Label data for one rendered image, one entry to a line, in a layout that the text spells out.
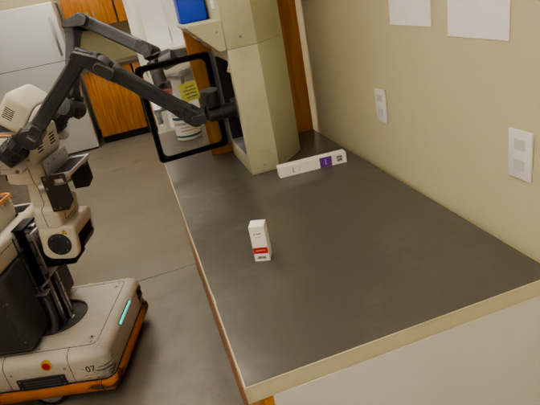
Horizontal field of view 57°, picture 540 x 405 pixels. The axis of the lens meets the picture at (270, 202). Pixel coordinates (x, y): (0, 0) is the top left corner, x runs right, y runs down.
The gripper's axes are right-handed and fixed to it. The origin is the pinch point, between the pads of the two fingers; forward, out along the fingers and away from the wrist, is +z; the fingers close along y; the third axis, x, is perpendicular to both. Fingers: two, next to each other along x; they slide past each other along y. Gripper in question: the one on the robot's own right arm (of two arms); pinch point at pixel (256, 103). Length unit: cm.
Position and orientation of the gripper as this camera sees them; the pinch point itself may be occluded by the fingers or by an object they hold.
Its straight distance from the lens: 197.8
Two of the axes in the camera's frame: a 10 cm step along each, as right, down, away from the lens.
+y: -3.1, -3.6, 8.8
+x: 1.6, 8.9, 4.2
